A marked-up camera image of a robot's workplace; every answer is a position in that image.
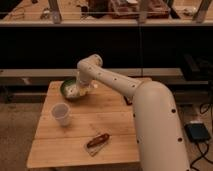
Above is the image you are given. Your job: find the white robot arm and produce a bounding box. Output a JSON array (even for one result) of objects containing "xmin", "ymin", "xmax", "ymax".
[{"xmin": 77, "ymin": 54, "xmax": 190, "ymax": 171}]

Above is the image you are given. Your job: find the green ceramic bowl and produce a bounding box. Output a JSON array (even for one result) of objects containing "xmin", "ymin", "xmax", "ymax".
[{"xmin": 60, "ymin": 78, "xmax": 91, "ymax": 101}]

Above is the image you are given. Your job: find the dark brown chocolate bar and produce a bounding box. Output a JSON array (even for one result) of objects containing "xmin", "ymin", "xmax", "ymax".
[{"xmin": 123, "ymin": 96, "xmax": 132, "ymax": 105}]

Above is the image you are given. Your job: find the wooden folding table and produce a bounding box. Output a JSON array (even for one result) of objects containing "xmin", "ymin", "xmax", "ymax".
[{"xmin": 27, "ymin": 81, "xmax": 139, "ymax": 169}]

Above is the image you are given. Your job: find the translucent plastic cup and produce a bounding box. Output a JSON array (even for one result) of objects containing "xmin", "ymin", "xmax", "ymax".
[{"xmin": 51, "ymin": 103, "xmax": 70, "ymax": 127}]

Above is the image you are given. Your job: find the brown snack on wrapper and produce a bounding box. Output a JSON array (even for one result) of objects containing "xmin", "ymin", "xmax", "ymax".
[{"xmin": 84, "ymin": 133, "xmax": 110, "ymax": 156}]

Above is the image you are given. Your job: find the black power box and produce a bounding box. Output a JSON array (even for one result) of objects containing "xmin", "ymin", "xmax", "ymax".
[{"xmin": 184, "ymin": 123, "xmax": 211, "ymax": 142}]

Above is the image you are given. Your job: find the black cable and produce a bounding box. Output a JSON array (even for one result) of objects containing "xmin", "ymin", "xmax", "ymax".
[{"xmin": 186, "ymin": 99, "xmax": 213, "ymax": 171}]

